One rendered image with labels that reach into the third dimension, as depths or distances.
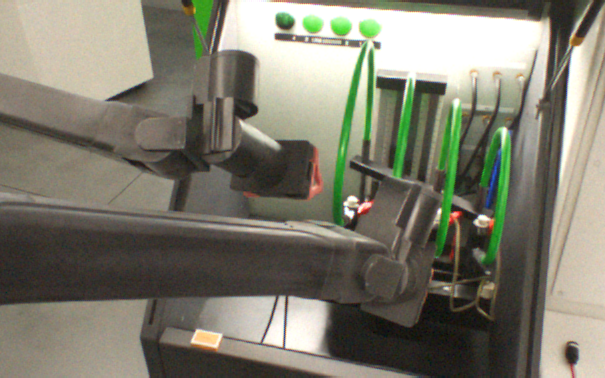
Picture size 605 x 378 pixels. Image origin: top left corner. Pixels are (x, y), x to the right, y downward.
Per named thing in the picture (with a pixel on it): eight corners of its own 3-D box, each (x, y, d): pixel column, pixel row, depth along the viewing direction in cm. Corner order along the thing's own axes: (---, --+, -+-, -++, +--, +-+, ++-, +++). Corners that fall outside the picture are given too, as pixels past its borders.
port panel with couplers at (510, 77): (442, 178, 126) (467, 49, 108) (442, 170, 129) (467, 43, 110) (502, 186, 123) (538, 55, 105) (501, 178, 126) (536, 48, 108)
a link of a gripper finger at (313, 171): (293, 162, 76) (258, 140, 68) (340, 163, 73) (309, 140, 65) (285, 209, 75) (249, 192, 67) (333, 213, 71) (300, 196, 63)
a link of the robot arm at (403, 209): (292, 258, 54) (360, 290, 48) (335, 150, 54) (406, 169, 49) (358, 278, 63) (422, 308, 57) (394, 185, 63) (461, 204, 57)
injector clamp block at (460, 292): (317, 323, 120) (319, 272, 111) (326, 290, 128) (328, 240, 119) (479, 354, 113) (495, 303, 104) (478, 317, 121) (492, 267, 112)
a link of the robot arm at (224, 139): (188, 163, 56) (234, 155, 54) (192, 102, 58) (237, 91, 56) (226, 181, 62) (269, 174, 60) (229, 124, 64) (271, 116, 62)
